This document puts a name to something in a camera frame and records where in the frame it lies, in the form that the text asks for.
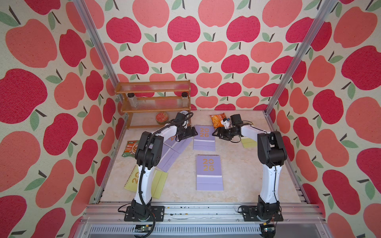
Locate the yellow-green calendar left front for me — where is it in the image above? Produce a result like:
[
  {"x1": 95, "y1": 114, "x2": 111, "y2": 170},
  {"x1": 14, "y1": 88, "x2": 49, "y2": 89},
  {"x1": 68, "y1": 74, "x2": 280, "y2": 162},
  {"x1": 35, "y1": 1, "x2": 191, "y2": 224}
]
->
[{"x1": 124, "y1": 165, "x2": 168, "y2": 199}]

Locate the purple calendar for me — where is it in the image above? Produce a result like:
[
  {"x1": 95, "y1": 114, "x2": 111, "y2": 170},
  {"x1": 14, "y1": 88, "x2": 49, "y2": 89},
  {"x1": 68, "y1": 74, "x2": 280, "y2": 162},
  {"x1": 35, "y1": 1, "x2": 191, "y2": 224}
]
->
[
  {"x1": 157, "y1": 145, "x2": 180, "y2": 173},
  {"x1": 164, "y1": 136, "x2": 193, "y2": 154},
  {"x1": 193, "y1": 125, "x2": 216, "y2": 151},
  {"x1": 196, "y1": 155, "x2": 224, "y2": 191}
]

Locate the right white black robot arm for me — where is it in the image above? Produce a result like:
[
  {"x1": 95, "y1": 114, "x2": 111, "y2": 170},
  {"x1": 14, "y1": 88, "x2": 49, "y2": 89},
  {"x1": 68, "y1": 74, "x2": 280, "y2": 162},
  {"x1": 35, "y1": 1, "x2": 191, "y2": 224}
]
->
[{"x1": 212, "y1": 114, "x2": 288, "y2": 223}]

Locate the yellow-green calendar right back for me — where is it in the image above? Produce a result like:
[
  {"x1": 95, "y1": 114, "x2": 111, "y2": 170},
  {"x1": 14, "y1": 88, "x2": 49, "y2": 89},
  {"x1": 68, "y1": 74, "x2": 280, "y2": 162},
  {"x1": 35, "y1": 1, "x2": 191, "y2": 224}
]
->
[{"x1": 241, "y1": 137, "x2": 258, "y2": 148}]

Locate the orange snack bag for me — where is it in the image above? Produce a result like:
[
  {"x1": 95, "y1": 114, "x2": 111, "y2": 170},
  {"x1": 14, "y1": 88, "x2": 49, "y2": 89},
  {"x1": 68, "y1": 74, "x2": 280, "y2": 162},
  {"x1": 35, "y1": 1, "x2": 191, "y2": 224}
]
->
[{"x1": 210, "y1": 113, "x2": 226, "y2": 129}]

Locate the left aluminium corner post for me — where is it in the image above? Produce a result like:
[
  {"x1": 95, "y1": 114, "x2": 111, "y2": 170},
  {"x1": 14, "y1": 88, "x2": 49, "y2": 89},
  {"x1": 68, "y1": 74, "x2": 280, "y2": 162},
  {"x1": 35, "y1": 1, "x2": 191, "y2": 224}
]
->
[{"x1": 73, "y1": 0, "x2": 119, "y2": 88}]

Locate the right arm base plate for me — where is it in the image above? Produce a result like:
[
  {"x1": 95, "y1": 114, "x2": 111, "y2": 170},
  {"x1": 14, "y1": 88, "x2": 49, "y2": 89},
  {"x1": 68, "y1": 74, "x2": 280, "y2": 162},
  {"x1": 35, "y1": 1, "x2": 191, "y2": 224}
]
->
[{"x1": 238, "y1": 204, "x2": 284, "y2": 222}]

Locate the glass spice jar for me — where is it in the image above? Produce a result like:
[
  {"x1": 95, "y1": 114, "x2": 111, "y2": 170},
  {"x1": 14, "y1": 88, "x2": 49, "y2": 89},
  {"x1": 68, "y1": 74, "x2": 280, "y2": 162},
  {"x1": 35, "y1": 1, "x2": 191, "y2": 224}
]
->
[
  {"x1": 127, "y1": 93, "x2": 139, "y2": 108},
  {"x1": 181, "y1": 92, "x2": 190, "y2": 108}
]

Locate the yellow-green calendar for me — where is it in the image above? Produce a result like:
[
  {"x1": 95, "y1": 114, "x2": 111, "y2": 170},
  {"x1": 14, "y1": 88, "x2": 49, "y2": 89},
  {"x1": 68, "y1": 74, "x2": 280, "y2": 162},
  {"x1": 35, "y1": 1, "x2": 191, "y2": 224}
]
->
[
  {"x1": 124, "y1": 165, "x2": 168, "y2": 199},
  {"x1": 241, "y1": 137, "x2": 258, "y2": 148}
]

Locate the red flat tin can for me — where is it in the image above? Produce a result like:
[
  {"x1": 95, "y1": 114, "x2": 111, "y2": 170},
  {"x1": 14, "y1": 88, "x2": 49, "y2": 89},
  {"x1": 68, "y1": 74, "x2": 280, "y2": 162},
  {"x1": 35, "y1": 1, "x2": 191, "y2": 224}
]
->
[{"x1": 155, "y1": 112, "x2": 169, "y2": 125}]

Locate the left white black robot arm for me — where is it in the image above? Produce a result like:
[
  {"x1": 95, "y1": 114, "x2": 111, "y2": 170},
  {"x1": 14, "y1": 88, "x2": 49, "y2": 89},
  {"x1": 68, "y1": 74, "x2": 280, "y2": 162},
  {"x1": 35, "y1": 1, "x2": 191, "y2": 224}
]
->
[{"x1": 130, "y1": 112, "x2": 198, "y2": 221}]

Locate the aluminium front rail frame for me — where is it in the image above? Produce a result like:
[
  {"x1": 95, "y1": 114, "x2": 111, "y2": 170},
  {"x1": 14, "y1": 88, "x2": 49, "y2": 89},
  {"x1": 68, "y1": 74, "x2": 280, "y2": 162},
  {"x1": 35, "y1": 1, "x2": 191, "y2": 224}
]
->
[{"x1": 73, "y1": 202, "x2": 333, "y2": 238}]

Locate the aluminium corner post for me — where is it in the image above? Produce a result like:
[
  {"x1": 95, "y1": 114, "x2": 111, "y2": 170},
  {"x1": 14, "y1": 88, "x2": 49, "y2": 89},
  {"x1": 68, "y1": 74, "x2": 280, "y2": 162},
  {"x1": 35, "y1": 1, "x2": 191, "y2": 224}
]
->
[
  {"x1": 264, "y1": 0, "x2": 338, "y2": 116},
  {"x1": 73, "y1": 0, "x2": 119, "y2": 88}
]

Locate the right glass spice jar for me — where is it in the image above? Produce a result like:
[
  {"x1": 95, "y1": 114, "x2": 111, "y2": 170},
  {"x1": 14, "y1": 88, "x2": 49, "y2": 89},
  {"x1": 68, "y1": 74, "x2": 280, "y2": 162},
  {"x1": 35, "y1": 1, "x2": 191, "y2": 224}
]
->
[{"x1": 181, "y1": 92, "x2": 190, "y2": 108}]

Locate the left glass spice jar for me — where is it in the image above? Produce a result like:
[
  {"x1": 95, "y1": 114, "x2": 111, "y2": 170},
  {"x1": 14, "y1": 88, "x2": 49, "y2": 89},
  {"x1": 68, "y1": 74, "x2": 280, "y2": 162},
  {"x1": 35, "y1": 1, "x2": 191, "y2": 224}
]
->
[{"x1": 127, "y1": 93, "x2": 139, "y2": 108}]

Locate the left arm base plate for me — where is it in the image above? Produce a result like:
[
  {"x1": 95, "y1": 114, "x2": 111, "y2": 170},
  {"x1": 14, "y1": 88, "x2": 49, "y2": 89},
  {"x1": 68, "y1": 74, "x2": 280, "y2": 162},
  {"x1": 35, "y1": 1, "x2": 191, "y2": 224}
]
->
[{"x1": 124, "y1": 204, "x2": 165, "y2": 222}]

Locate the right aluminium corner post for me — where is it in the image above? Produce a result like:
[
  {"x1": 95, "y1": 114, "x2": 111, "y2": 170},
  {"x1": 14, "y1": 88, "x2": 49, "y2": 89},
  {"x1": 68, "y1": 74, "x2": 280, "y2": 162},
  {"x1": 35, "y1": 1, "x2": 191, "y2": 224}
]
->
[{"x1": 264, "y1": 0, "x2": 338, "y2": 116}]

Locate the green red food packet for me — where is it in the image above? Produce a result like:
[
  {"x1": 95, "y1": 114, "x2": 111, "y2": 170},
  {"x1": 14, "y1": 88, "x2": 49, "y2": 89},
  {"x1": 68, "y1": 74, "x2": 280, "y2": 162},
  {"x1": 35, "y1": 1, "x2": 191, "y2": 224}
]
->
[{"x1": 122, "y1": 140, "x2": 139, "y2": 157}]

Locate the wooden three-tier shelf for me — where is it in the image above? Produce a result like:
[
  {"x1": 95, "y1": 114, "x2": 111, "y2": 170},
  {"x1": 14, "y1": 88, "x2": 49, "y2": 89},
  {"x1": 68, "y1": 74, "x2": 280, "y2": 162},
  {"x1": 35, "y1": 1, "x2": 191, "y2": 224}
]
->
[{"x1": 115, "y1": 80, "x2": 191, "y2": 129}]

